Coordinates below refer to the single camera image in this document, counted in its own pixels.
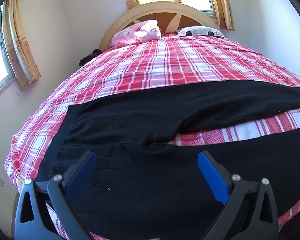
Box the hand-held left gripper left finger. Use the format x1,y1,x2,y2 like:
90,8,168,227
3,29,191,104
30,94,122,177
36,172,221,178
14,150,98,240

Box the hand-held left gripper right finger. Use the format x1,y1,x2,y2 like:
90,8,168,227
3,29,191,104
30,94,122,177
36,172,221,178
197,151,280,240

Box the black pants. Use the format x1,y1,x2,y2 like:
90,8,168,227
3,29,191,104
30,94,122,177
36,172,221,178
36,80,300,240

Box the dark object beside bed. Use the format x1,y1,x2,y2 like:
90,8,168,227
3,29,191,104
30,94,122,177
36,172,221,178
79,49,102,67

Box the red plaid blanket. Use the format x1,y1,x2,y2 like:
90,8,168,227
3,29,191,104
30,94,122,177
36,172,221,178
5,31,300,240

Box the white patterned pillow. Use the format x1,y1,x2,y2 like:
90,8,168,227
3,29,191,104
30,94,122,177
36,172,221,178
177,26,225,38

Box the pink pillow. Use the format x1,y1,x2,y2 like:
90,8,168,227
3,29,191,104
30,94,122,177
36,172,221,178
112,19,162,47

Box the beige wooden headboard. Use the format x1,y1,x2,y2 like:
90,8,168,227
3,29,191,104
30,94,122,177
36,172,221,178
99,1,220,52

